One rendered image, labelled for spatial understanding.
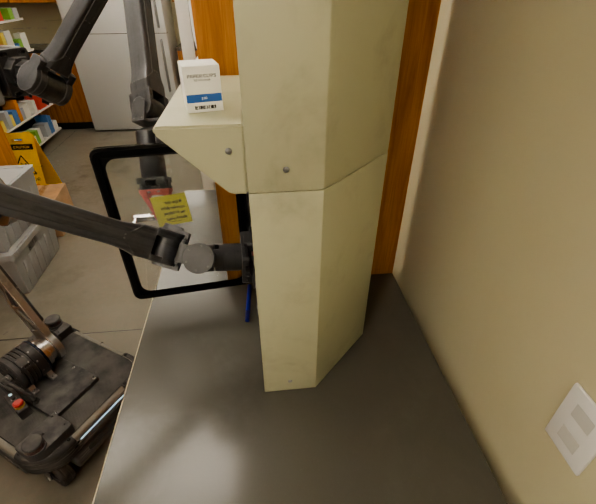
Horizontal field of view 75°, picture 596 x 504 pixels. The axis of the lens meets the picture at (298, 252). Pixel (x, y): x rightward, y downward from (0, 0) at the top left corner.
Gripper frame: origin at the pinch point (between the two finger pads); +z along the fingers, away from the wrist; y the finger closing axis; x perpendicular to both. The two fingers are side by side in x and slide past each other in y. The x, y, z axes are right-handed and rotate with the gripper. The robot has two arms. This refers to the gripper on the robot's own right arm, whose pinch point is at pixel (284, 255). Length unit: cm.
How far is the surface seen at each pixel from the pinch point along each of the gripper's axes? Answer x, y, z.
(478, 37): -43, 7, 34
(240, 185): -23.7, -15.7, -10.0
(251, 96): -35.8, -15.9, -8.6
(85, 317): 127, 119, -96
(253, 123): -32.5, -15.9, -8.3
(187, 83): -35.7, -9.5, -16.7
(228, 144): -29.6, -15.7, -11.5
